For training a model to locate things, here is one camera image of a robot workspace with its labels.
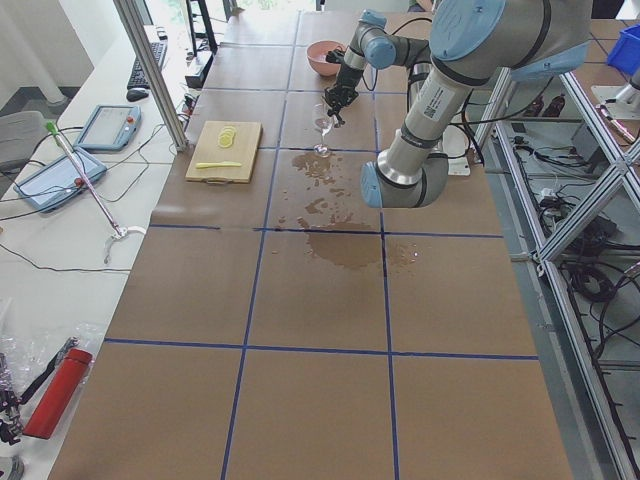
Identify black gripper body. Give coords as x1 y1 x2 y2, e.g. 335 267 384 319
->
324 83 358 111

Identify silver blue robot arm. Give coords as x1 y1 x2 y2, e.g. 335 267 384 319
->
325 1 592 208

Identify clear wine glass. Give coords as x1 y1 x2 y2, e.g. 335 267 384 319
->
312 103 333 158

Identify pink bowl of ice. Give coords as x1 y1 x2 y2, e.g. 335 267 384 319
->
306 40 346 77

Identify bamboo cutting board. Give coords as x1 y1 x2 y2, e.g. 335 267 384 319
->
185 121 262 184

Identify yellow plastic knife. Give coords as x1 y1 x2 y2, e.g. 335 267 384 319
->
195 161 243 169

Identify black keyboard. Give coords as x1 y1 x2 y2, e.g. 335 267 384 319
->
126 41 169 90

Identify black computer mouse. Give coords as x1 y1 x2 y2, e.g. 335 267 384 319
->
126 87 149 102

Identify blue teach pendant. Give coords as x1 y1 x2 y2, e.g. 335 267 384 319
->
74 105 141 153
13 148 107 212

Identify pink reacher grabber stick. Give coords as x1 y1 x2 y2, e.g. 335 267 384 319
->
46 121 147 265

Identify blue storage bin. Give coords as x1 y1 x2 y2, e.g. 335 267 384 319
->
606 25 639 75

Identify red thermos bottle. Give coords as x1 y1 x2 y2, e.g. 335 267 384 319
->
23 348 93 439

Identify aluminium frame post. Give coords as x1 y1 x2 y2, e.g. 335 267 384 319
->
113 0 188 152

